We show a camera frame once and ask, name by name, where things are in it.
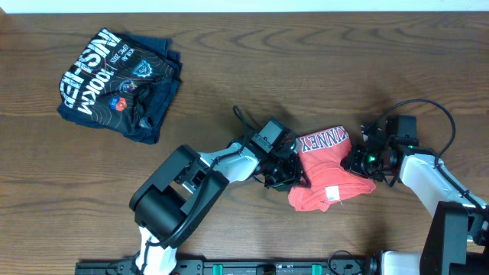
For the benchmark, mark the orange-red t-shirt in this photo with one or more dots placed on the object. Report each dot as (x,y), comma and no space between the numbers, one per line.
(325,182)

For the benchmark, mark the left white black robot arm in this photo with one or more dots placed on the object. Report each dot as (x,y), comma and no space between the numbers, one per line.
(174,200)

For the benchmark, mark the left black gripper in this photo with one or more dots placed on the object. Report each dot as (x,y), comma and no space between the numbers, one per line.
(296,173)

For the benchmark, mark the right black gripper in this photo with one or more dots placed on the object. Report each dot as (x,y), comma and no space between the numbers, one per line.
(353,163)

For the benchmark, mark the folded dark printed t-shirt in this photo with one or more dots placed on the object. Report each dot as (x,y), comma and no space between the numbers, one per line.
(122,82)

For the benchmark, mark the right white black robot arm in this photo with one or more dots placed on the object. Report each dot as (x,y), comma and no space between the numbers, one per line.
(458,216)

